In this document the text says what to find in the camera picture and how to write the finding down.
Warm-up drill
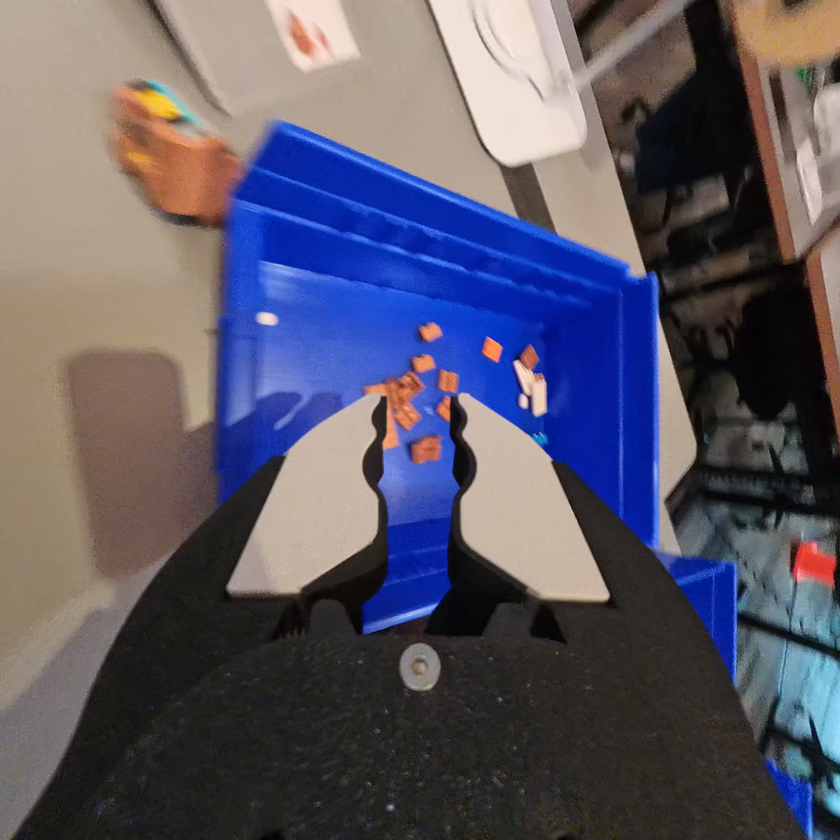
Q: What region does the grey instruction booklet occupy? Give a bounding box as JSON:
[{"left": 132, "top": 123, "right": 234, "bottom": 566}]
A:
[{"left": 147, "top": 0, "right": 363, "bottom": 116}]

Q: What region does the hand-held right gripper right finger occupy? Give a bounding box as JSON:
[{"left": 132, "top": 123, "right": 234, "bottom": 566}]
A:
[{"left": 446, "top": 392, "right": 613, "bottom": 614}]

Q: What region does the blue plastic bin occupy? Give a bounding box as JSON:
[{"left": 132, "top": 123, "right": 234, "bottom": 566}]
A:
[
  {"left": 656, "top": 551, "right": 815, "bottom": 840},
  {"left": 215, "top": 119, "right": 660, "bottom": 634}
]

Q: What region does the pile of brown bricks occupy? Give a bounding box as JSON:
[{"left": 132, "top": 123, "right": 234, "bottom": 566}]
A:
[{"left": 364, "top": 322, "right": 542, "bottom": 463}]

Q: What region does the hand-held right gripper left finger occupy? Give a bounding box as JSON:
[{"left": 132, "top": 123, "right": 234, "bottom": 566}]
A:
[{"left": 225, "top": 394, "right": 391, "bottom": 614}]

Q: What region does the brown yellow brick assembly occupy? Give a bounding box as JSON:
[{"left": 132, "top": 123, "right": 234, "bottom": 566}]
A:
[{"left": 108, "top": 79, "right": 240, "bottom": 227}]

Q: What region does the grey desk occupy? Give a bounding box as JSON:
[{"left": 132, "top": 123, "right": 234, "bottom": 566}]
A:
[{"left": 0, "top": 0, "right": 697, "bottom": 729}]

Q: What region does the white tablet stand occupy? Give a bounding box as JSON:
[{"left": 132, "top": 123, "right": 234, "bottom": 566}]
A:
[{"left": 427, "top": 0, "right": 686, "bottom": 168}]

